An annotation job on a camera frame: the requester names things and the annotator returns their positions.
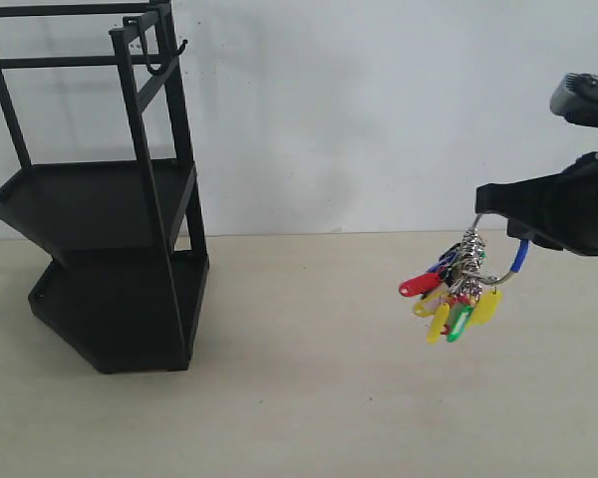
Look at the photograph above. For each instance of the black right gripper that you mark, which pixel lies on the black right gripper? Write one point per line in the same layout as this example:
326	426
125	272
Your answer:
569	201

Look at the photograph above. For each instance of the colourful key tag bunch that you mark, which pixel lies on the colourful key tag bunch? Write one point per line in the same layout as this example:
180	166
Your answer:
453	292

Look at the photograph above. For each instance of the black metal hook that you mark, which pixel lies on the black metal hook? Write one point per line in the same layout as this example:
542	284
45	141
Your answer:
167	48

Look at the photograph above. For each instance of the black two-tier shelf rack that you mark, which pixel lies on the black two-tier shelf rack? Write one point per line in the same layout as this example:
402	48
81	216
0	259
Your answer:
126	238

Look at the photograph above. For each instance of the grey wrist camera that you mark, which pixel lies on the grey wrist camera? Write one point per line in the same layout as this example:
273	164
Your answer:
576	99

